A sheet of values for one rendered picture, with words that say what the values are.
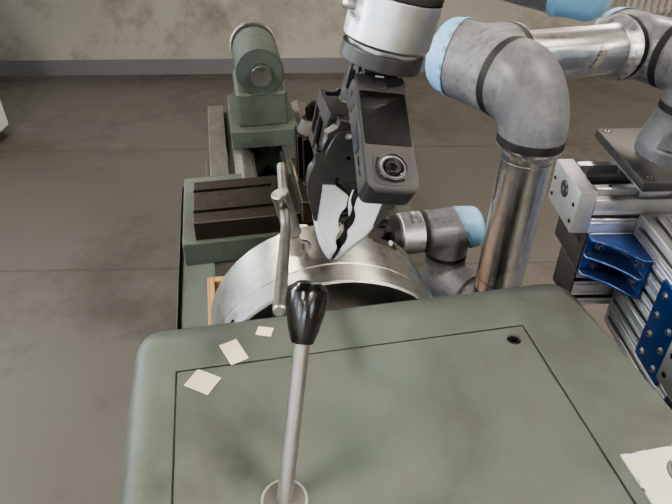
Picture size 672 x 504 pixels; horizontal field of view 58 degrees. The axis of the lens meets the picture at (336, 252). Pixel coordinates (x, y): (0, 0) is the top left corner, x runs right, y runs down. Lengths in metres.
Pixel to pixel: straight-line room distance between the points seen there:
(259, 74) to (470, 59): 0.95
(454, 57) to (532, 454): 0.59
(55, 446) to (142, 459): 1.74
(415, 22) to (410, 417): 0.33
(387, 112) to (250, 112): 1.35
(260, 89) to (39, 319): 1.44
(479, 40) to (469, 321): 0.44
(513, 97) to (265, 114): 1.09
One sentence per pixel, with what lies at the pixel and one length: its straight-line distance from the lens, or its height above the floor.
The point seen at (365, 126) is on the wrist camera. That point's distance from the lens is 0.50.
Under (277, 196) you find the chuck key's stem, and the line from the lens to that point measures 0.71.
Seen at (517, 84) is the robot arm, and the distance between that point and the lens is 0.87.
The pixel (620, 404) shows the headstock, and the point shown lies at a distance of 0.61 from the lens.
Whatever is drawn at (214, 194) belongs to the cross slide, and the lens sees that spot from 1.42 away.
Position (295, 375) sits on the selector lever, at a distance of 0.46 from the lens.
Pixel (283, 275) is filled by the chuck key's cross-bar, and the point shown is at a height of 1.33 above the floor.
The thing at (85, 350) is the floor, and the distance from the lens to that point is 2.55.
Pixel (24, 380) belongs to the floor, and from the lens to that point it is 2.53.
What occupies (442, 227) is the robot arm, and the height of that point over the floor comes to 1.10.
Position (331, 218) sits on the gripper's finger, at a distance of 0.58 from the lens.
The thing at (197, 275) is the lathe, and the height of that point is 0.54.
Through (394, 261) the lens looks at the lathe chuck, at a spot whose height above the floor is 1.21.
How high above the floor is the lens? 1.68
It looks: 36 degrees down
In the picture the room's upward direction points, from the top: straight up
